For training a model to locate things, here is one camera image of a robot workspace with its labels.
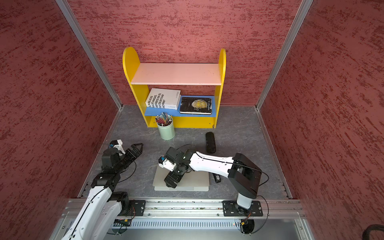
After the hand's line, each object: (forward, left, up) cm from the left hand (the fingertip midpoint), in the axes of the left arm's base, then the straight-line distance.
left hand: (140, 151), depth 82 cm
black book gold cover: (+33, -31, +3) cm, 46 cm away
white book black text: (+37, -9, +6) cm, 38 cm away
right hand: (-14, -20, -7) cm, 25 cm away
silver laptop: (-14, -31, -6) cm, 34 cm away
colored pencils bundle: (+22, -11, +1) cm, 24 cm away
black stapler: (-12, -44, -9) cm, 46 cm away
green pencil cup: (+16, -12, -6) cm, 21 cm away
